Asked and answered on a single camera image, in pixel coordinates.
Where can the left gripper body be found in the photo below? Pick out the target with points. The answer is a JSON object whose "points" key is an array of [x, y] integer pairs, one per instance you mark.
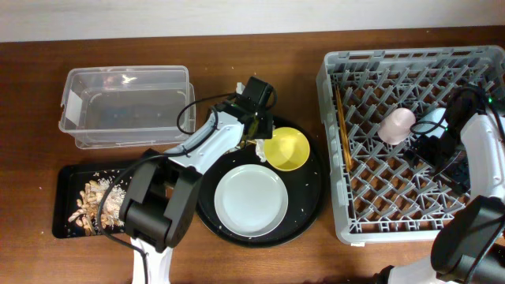
{"points": [[266, 125]]}

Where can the grey dishwasher rack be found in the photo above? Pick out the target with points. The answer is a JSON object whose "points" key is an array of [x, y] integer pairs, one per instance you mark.
{"points": [[383, 199]]}

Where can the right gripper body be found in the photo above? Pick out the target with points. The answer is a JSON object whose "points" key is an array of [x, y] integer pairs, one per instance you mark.
{"points": [[441, 154]]}

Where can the yellow bowl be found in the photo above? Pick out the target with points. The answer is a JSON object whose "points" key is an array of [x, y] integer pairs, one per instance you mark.
{"points": [[287, 150]]}

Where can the blue cup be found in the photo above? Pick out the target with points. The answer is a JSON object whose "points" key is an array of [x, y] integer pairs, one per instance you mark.
{"points": [[433, 116]]}

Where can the wooden chopstick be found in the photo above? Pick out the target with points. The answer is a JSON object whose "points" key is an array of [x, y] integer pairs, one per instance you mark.
{"points": [[348, 161], [342, 123]]}

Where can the food scraps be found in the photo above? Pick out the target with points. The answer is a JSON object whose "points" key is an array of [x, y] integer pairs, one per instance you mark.
{"points": [[88, 200]]}

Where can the black rectangular tray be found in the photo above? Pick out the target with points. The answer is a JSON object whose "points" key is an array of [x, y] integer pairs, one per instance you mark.
{"points": [[71, 180]]}

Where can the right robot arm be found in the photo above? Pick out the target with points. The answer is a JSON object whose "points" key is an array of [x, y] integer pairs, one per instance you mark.
{"points": [[466, 249]]}

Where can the pink cup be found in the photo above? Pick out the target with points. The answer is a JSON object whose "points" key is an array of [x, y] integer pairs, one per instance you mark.
{"points": [[395, 128]]}

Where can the white napkin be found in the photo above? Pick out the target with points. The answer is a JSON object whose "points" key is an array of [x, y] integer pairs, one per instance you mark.
{"points": [[258, 145]]}

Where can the grey plate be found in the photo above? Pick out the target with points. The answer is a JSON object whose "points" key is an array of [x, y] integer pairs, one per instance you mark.
{"points": [[251, 200]]}

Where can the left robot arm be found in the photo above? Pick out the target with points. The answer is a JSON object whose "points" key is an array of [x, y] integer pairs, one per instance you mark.
{"points": [[159, 204]]}

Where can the clear plastic bin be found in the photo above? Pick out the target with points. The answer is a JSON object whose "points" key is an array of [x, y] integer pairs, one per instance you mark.
{"points": [[128, 106]]}

